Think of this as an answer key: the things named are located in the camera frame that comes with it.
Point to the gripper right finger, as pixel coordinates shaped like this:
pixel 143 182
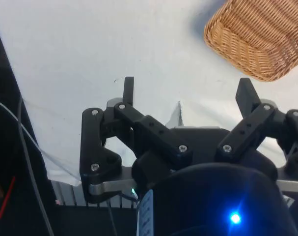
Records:
pixel 247 127

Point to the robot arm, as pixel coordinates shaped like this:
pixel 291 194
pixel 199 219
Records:
pixel 133 190

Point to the wicker basket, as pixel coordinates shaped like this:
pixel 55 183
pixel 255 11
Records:
pixel 251 37

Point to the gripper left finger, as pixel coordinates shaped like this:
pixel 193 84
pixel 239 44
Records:
pixel 148 127

